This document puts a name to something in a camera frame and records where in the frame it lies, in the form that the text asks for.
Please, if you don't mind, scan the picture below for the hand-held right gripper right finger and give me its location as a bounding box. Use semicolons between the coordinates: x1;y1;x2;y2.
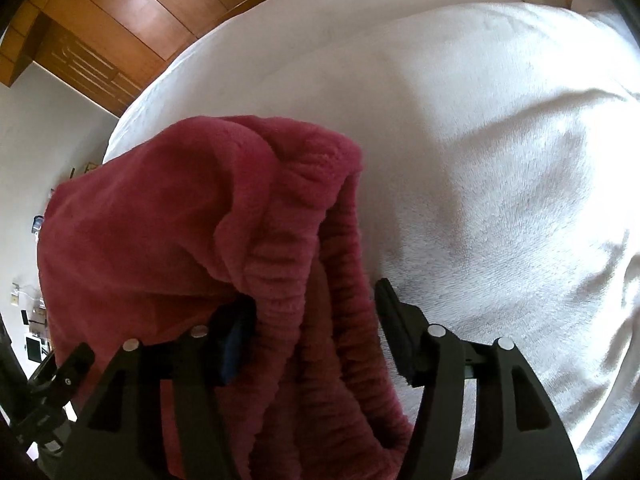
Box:
374;278;585;480

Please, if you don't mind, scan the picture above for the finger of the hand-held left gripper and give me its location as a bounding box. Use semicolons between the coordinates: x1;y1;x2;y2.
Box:
25;342;96;411

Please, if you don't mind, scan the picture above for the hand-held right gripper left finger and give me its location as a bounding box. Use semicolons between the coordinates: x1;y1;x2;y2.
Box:
54;296;258;480

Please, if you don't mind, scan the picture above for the magenta embossed fleece towel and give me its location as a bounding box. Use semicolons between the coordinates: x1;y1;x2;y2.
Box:
36;115;416;480

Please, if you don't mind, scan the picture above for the white fleece blanket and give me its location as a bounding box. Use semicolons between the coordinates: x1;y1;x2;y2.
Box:
102;0;640;476

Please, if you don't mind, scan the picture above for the wooden wardrobe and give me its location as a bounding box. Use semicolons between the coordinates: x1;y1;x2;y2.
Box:
0;0;275;117

